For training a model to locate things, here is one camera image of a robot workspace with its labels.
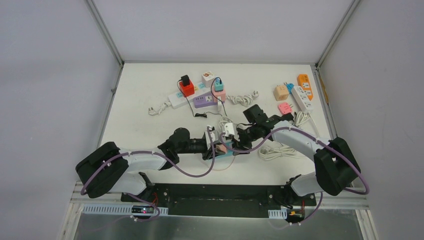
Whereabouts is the pink flat adapter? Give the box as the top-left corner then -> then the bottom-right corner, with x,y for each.
277,102 -> 293,115

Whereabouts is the beige cube adapter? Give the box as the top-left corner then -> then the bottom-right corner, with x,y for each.
273,85 -> 290,101

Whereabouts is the white cable with plug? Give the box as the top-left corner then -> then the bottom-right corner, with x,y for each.
226,90 -> 260,107

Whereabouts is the white flat adapter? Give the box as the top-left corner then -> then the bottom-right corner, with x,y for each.
217,101 -> 224,114

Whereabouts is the coiled white cable front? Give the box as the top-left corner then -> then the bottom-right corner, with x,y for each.
257,145 -> 307,162

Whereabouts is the pink cube socket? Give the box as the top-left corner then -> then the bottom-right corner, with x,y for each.
211,88 -> 226,103

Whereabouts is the white power strip right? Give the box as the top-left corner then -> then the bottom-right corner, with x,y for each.
291,86 -> 314,114

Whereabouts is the white cube socket with picture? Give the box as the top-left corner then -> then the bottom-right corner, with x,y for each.
201,71 -> 216,88

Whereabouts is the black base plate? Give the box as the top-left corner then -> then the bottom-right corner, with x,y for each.
138,183 -> 317,218

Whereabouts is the teal charger plug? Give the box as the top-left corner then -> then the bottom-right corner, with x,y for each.
213,78 -> 224,92

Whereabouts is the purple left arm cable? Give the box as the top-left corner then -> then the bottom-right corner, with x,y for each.
80,125 -> 216,223

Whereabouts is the small blue adapter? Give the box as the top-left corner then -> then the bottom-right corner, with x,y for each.
285,83 -> 295,94

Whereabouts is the white long power strip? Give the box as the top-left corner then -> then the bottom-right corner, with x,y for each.
167,81 -> 220,110

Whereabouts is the white strip cord right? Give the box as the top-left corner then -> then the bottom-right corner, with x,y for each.
293,110 -> 322,138

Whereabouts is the orange power strip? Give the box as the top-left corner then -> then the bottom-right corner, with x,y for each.
297,74 -> 314,101

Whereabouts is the black charger on red cube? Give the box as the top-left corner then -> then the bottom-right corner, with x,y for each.
180,75 -> 191,87

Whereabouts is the purple power strip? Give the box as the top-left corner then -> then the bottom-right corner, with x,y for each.
193,93 -> 218,109

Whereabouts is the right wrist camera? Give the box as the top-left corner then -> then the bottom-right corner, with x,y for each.
221,122 -> 239,141

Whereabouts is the teal power strip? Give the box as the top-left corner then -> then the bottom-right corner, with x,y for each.
215,149 -> 233,159

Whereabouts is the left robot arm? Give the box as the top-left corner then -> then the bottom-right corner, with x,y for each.
75,126 -> 227,203

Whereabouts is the teal strip white cord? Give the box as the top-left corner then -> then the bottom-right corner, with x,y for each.
217,115 -> 234,132

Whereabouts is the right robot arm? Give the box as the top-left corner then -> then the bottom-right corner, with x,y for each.
219,104 -> 364,205

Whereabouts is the red cube socket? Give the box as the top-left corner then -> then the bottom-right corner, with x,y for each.
178,81 -> 195,98

